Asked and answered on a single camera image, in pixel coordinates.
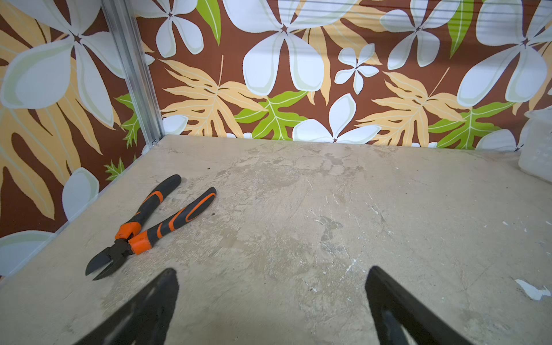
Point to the aluminium frame post left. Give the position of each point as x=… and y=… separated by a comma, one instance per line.
x=122, y=24

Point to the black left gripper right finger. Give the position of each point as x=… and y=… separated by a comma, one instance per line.
x=396, y=313

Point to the white plastic laundry basket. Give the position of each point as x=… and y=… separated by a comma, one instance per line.
x=535, y=157

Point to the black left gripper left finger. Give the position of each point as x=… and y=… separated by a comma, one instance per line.
x=144, y=319

